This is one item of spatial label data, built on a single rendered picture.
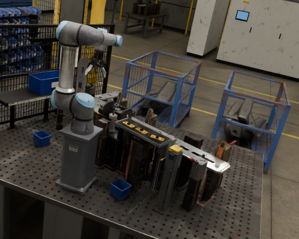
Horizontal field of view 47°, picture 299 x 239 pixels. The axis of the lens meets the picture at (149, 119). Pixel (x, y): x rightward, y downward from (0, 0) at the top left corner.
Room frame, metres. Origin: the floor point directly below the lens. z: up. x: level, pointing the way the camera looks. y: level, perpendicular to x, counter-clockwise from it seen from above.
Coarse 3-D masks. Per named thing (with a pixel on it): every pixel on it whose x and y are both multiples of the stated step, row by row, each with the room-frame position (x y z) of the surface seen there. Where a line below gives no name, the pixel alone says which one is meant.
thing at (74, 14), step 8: (56, 0) 5.12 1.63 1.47; (64, 0) 5.32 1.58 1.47; (72, 0) 5.55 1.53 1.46; (80, 0) 5.82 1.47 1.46; (88, 0) 6.05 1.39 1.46; (56, 8) 5.12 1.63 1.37; (64, 8) 5.34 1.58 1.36; (72, 8) 5.57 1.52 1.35; (80, 8) 5.85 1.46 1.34; (56, 16) 5.11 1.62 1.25; (64, 16) 5.36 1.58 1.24; (72, 16) 5.60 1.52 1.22; (80, 16) 5.88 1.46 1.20; (56, 56) 5.22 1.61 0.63; (80, 56) 6.00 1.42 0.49; (56, 64) 5.26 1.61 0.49
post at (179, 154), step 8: (168, 152) 1.82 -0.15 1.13; (168, 160) 1.81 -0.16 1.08; (176, 160) 1.79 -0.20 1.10; (168, 168) 1.81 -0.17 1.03; (176, 168) 1.81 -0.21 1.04; (168, 176) 1.80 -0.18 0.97; (168, 184) 1.80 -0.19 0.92; (160, 192) 1.82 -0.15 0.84; (168, 192) 1.80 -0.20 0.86; (160, 200) 1.81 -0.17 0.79; (168, 200) 1.82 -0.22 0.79; (160, 208) 1.81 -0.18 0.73
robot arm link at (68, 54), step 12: (60, 24) 1.96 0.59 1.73; (72, 24) 1.96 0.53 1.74; (60, 36) 1.95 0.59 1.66; (72, 36) 1.93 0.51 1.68; (72, 48) 1.95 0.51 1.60; (72, 60) 1.96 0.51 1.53; (60, 72) 1.95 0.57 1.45; (72, 72) 1.97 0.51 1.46; (60, 84) 1.95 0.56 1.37; (72, 84) 1.98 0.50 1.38; (60, 96) 1.92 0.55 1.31; (72, 96) 1.94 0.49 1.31; (60, 108) 1.93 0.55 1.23
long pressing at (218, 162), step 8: (96, 104) 2.66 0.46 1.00; (136, 120) 2.49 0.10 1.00; (152, 128) 2.40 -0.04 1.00; (184, 144) 2.23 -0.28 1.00; (184, 152) 2.11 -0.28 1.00; (200, 152) 2.15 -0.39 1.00; (216, 160) 2.08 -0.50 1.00; (208, 168) 1.96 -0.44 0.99; (216, 168) 1.97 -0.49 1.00; (224, 168) 1.99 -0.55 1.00
